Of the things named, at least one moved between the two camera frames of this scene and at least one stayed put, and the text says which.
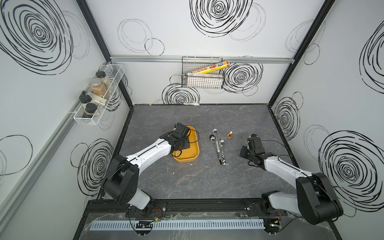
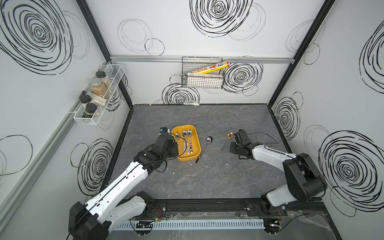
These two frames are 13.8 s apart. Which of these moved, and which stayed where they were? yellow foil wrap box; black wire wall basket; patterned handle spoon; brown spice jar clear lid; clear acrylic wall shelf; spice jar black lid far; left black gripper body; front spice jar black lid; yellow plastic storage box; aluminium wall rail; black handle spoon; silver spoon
Moved: patterned handle spoon; silver spoon; left black gripper body; black handle spoon
Stayed: brown spice jar clear lid; clear acrylic wall shelf; yellow foil wrap box; yellow plastic storage box; spice jar black lid far; aluminium wall rail; black wire wall basket; front spice jar black lid
